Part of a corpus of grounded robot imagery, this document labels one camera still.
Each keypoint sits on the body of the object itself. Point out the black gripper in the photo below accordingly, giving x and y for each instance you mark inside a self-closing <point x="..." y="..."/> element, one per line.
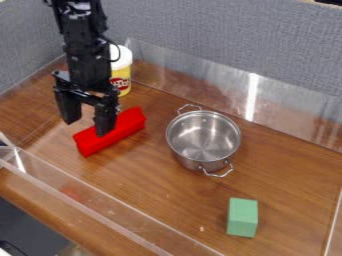
<point x="84" y="84"/>

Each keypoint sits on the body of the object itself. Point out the red rectangular block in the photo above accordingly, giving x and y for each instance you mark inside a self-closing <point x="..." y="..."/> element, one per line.
<point x="129" y="122"/>

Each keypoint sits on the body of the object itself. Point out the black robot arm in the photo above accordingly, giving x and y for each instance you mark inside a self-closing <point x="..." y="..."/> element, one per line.
<point x="81" y="24"/>

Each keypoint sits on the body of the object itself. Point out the yellow Play-Doh container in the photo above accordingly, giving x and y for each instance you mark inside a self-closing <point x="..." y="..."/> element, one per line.
<point x="120" y="68"/>

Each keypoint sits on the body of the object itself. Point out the small stainless steel pot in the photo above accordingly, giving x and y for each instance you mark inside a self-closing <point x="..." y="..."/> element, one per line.
<point x="203" y="139"/>

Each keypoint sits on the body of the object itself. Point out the green foam block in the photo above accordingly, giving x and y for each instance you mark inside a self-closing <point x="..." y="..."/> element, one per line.
<point x="241" y="217"/>

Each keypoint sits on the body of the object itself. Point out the clear acrylic table barrier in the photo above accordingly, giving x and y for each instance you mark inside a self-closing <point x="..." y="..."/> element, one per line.
<point x="128" y="202"/>

